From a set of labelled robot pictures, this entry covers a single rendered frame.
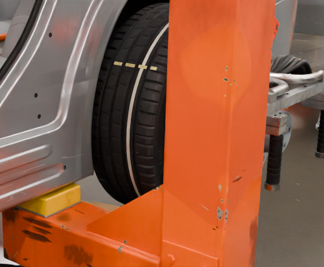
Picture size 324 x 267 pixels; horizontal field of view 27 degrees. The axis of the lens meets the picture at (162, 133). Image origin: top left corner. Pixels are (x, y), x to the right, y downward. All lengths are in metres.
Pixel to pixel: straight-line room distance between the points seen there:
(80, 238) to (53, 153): 0.22
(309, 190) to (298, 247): 0.75
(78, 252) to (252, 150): 0.53
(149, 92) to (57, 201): 0.37
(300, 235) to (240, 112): 2.05
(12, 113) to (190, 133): 0.46
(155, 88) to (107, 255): 0.46
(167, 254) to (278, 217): 2.06
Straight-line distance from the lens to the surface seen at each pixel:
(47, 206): 1.73
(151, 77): 1.78
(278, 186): 1.77
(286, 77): 1.93
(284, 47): 2.74
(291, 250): 3.18
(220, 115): 1.31
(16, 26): 1.96
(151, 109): 1.76
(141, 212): 1.53
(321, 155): 2.07
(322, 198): 3.82
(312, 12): 4.39
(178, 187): 1.41
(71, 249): 1.69
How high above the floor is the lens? 1.39
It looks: 17 degrees down
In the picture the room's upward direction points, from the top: 2 degrees clockwise
